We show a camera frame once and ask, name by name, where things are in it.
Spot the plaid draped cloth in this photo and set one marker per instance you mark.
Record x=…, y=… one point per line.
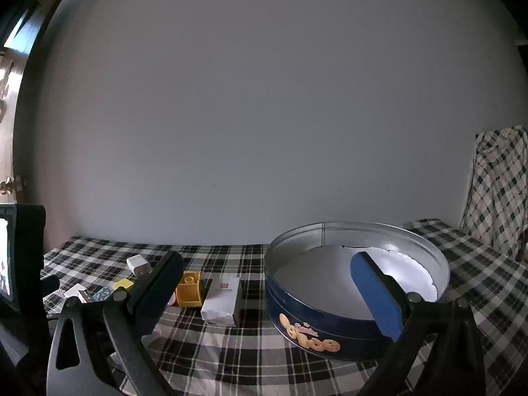
x=499, y=181

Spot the brown wooden door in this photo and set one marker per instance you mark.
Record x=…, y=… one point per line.
x=12, y=132

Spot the white box with red label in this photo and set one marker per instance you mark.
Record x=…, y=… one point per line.
x=220, y=301

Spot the white paper liner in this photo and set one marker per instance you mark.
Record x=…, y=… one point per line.
x=321, y=272

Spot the white power adapter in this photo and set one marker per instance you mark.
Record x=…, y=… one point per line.
x=136, y=264

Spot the brass door knob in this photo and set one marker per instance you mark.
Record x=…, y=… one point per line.
x=8, y=185

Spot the teal bear toy block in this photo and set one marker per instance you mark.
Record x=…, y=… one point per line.
x=99, y=295

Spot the blue round cookie tin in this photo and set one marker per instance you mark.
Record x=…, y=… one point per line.
x=313, y=317

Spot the white toy block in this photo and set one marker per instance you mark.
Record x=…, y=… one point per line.
x=73, y=292

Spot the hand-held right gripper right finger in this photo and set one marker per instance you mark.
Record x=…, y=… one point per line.
x=375, y=297

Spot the yellow toy block with face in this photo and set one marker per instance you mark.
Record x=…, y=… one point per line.
x=189, y=293

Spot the plaid tablecloth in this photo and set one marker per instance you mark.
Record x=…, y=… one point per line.
x=247, y=359

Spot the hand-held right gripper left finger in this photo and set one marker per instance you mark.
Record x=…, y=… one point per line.
x=159, y=280

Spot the small yellow toy block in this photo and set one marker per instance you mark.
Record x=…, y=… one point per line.
x=123, y=284

